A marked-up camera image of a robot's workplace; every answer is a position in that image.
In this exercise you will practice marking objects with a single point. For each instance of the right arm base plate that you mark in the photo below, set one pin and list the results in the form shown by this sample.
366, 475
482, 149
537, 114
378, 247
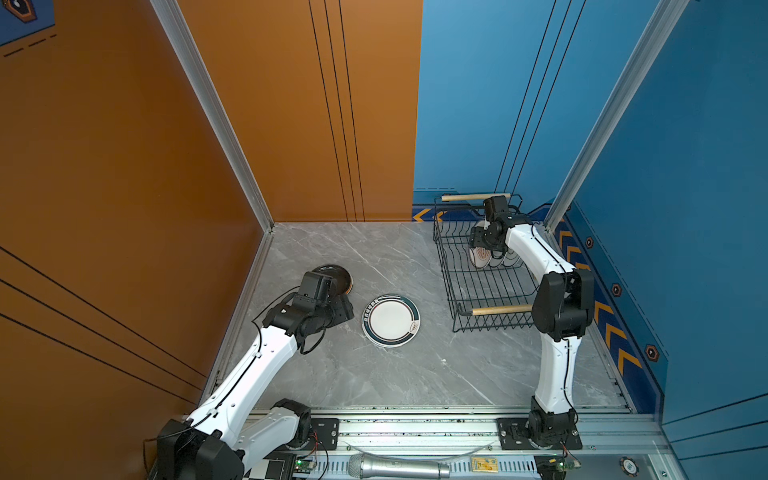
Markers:
516, 433

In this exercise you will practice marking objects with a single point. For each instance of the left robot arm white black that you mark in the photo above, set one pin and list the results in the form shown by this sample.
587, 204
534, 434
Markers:
213, 441

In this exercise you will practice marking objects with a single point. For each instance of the green circuit board left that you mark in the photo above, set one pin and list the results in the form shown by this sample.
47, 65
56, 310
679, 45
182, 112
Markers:
304, 466

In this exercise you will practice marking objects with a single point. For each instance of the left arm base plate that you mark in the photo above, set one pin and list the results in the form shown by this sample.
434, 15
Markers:
324, 430

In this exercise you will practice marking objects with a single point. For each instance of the black plate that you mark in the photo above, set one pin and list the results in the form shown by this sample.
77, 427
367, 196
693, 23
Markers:
342, 277

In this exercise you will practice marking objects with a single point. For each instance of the circuit board right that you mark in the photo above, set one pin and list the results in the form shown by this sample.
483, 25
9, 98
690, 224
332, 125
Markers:
555, 468

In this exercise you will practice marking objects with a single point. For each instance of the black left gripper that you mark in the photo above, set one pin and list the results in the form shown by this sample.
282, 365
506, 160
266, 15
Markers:
343, 308

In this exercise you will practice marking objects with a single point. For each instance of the white plate row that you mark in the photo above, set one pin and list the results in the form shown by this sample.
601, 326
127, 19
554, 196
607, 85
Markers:
479, 257
390, 337
511, 259
391, 310
500, 261

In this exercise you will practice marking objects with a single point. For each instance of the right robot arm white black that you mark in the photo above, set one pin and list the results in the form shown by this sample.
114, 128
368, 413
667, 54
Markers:
561, 311

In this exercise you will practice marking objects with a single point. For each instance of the silver microphone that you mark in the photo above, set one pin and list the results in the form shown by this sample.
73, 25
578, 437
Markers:
364, 466

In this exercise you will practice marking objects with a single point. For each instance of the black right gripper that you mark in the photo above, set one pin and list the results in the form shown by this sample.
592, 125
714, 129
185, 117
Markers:
476, 239

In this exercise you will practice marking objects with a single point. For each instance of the black wire dish rack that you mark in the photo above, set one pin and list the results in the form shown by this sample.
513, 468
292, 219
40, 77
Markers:
478, 299

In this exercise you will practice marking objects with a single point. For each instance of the yellow label tag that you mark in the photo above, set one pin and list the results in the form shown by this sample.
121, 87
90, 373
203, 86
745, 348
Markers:
484, 465

